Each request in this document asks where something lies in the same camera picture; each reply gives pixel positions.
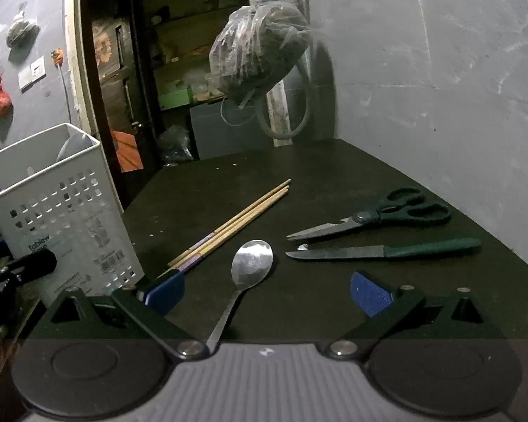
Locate metal spoon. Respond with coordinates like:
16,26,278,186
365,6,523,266
206,239,274,354

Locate white perforated utensil basket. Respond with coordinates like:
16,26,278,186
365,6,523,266
0,123,144,305

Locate black slotted spatula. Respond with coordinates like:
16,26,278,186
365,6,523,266
56,133,92,162

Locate wooden chopstick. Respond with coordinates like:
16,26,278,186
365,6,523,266
168,179,292,268
155,186,289,281

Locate green box on shelf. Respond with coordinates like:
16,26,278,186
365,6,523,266
158,86,193,110

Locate small hanging mesh bag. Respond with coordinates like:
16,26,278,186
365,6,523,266
6,3,40,50

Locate hanging plastic bag dark contents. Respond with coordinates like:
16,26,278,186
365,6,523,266
209,0,312,108

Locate green handled knife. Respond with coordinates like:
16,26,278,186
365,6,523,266
286,238,481,261

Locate grey hose loop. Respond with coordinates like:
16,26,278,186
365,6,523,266
253,58,313,141

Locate white wall switch plate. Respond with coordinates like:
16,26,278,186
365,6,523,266
18,56,46,91

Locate orange wall hook ornament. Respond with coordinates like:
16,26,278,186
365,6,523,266
51,48,64,68

